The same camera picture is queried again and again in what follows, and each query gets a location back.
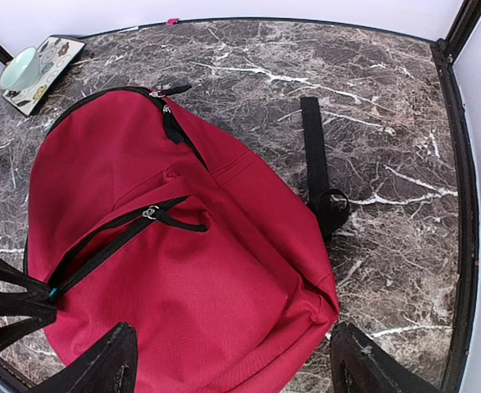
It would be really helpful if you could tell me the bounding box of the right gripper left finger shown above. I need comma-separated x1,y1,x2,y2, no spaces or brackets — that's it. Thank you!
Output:
30,323,138,393

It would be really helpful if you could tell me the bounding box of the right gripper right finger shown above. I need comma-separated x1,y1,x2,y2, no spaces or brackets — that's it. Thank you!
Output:
329,322,438,393

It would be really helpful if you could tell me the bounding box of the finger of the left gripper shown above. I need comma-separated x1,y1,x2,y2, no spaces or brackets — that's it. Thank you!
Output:
0,259,57,351

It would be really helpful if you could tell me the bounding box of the red student backpack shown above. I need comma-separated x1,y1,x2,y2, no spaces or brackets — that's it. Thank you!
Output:
25,87,349,392

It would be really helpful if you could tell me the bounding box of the floral square plate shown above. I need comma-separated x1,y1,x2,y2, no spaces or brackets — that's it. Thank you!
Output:
1,35,86,117

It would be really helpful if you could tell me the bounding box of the right black frame post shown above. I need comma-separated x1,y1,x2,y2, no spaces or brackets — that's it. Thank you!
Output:
430,1,481,392

